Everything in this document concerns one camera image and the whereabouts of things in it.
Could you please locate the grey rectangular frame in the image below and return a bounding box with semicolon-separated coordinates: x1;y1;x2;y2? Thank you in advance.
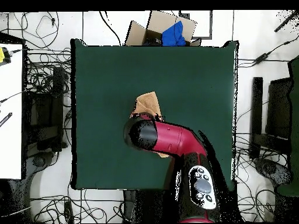
178;10;213;40

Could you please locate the black rod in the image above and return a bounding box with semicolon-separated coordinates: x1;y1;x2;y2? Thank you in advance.
273;10;299;33

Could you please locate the open cardboard box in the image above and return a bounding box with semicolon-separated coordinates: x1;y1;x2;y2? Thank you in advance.
124;10;202;47

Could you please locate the black upright bar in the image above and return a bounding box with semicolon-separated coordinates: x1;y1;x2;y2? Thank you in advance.
249;76;264;160

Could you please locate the yellow and black device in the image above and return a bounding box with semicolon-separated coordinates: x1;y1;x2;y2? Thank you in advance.
0;46;12;67

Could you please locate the black power adapter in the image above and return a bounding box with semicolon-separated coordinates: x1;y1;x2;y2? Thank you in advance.
253;52;270;65

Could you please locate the tan terry towel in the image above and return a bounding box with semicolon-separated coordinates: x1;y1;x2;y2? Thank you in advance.
130;91;171;159

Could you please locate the grey round floor base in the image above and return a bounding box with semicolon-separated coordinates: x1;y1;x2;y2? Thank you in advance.
31;151;55;169

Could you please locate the blue garment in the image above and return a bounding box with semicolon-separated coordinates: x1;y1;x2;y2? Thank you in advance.
161;20;187;47

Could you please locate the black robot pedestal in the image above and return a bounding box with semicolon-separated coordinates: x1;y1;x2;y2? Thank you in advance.
123;189;165;223

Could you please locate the black equipment box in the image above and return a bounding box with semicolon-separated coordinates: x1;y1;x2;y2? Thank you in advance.
24;66;68;153

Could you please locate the black power strip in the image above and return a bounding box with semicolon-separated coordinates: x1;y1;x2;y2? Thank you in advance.
64;201;75;223

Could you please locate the white desk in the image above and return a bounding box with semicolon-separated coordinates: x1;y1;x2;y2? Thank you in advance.
0;43;23;180

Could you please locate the dark green table cloth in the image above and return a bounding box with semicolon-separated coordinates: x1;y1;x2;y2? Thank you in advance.
70;38;239;190

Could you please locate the black strip tool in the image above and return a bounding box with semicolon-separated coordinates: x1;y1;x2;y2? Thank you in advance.
0;112;13;128

